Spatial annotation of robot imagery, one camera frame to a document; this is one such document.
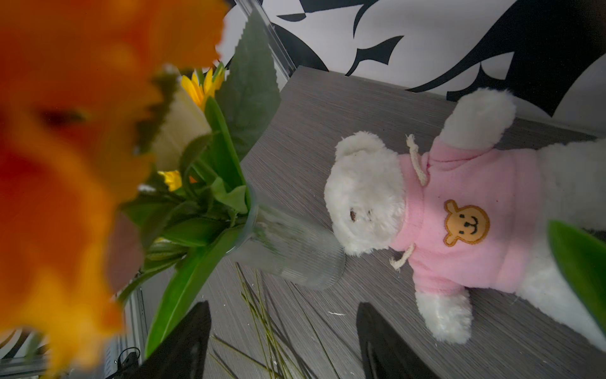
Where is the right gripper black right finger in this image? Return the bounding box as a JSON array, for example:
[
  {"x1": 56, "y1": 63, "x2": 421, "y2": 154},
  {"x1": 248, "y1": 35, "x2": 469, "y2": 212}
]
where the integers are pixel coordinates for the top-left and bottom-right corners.
[{"x1": 356, "y1": 303, "x2": 439, "y2": 379}]

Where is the white plush toy pink shirt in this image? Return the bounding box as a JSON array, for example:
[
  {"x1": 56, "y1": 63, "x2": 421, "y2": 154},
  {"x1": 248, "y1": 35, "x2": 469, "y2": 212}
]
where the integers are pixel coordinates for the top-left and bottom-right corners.
[{"x1": 324, "y1": 88, "x2": 605, "y2": 349}]

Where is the clear glass vase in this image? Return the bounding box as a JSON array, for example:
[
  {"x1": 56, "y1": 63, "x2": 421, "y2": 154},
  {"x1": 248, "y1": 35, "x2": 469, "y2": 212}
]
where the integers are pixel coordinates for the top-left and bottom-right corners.
[{"x1": 228, "y1": 186, "x2": 346, "y2": 291}]

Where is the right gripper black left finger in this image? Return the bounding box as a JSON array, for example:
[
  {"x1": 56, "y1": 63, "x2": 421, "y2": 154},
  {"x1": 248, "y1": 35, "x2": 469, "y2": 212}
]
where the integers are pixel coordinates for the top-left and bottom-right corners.
[{"x1": 128, "y1": 302, "x2": 211, "y2": 379}]

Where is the blue orange mixed bouquet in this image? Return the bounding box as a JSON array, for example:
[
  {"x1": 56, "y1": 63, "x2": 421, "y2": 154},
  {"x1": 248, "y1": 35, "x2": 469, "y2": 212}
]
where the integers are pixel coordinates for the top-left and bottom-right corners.
[{"x1": 1, "y1": 1, "x2": 280, "y2": 378}]

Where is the blue white tulip bunch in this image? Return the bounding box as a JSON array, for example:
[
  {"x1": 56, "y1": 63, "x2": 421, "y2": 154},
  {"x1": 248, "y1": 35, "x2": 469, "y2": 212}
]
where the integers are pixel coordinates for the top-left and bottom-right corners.
[{"x1": 547, "y1": 220, "x2": 605, "y2": 333}]

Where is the big blue rose from bouquet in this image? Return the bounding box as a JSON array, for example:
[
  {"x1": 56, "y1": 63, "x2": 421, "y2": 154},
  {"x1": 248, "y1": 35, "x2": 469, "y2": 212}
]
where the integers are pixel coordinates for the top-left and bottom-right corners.
[{"x1": 207, "y1": 262, "x2": 365, "y2": 379}]

